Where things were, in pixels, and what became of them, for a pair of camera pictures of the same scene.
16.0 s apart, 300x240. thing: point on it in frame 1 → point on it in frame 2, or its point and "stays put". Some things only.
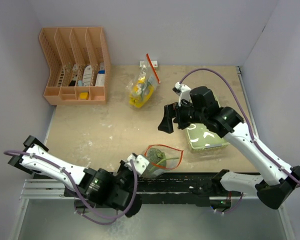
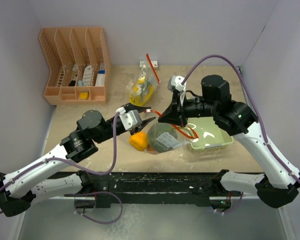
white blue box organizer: (100, 79) stays put
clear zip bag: (141, 88) stays put
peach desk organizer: (78, 61) stays put
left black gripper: (122, 166) → (141, 109)
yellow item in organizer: (84, 95) stays put
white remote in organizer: (87, 76) stays put
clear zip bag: (161, 158) → (163, 137)
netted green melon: (157, 159) → (162, 137)
